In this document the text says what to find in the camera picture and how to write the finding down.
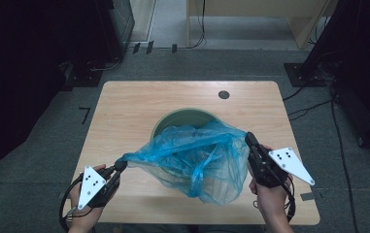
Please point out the person's left hand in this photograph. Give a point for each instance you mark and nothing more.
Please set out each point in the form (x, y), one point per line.
(85, 215)

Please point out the blue plastic bag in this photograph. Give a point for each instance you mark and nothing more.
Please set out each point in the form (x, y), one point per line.
(202, 155)

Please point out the light wooden desk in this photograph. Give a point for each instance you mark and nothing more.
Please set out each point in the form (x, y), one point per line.
(247, 6)

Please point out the person's dark lap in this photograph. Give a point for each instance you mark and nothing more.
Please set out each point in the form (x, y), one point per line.
(192, 229)

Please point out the dark glass cabinet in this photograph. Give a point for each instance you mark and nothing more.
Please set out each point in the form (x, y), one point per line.
(121, 26)

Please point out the black angled tape mark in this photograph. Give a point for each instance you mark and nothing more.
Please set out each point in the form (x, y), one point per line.
(86, 113)

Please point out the black square stand base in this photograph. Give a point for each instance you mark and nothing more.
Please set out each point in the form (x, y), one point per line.
(304, 76)

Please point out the green plastic bucket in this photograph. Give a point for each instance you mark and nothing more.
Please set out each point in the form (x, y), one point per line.
(182, 117)

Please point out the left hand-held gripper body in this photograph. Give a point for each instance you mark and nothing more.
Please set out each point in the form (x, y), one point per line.
(92, 186)

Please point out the dark round table grommet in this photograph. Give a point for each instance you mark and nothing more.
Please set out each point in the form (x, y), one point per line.
(223, 94)

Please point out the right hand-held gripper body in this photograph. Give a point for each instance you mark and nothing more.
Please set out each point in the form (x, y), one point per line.
(270, 168)

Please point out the black tape strip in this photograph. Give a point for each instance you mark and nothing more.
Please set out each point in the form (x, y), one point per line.
(149, 47)
(174, 48)
(136, 48)

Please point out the grey tape piece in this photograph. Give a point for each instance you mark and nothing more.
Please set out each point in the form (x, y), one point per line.
(61, 195)

